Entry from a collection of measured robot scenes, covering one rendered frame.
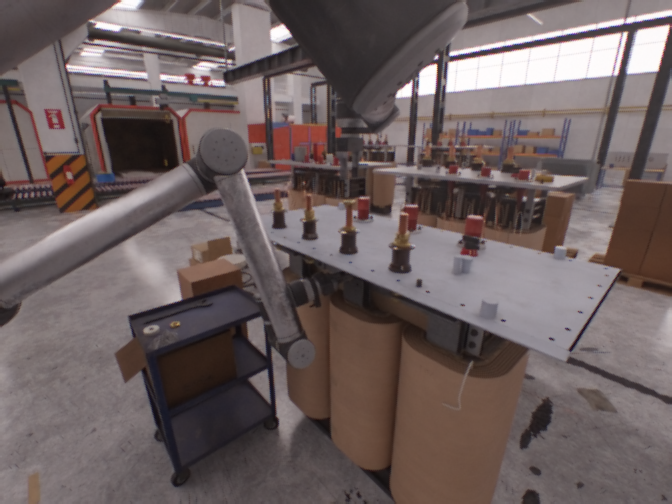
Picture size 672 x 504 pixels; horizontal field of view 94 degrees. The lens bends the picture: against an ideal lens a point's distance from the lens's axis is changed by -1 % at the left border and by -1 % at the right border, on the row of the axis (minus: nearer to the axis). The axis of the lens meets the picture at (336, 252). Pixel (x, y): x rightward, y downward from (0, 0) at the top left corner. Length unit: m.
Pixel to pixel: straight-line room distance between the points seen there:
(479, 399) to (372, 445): 0.75
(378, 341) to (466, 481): 0.61
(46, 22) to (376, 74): 0.28
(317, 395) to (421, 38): 1.93
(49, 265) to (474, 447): 1.55
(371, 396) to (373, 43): 1.48
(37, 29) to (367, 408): 1.61
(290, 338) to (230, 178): 0.58
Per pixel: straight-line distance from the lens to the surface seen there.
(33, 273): 1.33
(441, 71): 11.02
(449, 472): 1.53
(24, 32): 0.41
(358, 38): 0.34
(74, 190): 11.24
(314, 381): 2.01
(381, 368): 1.53
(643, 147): 9.28
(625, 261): 5.76
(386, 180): 8.31
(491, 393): 1.28
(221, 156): 1.08
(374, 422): 1.74
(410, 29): 0.33
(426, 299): 1.00
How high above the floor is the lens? 1.81
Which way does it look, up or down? 19 degrees down
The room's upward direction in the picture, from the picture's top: straight up
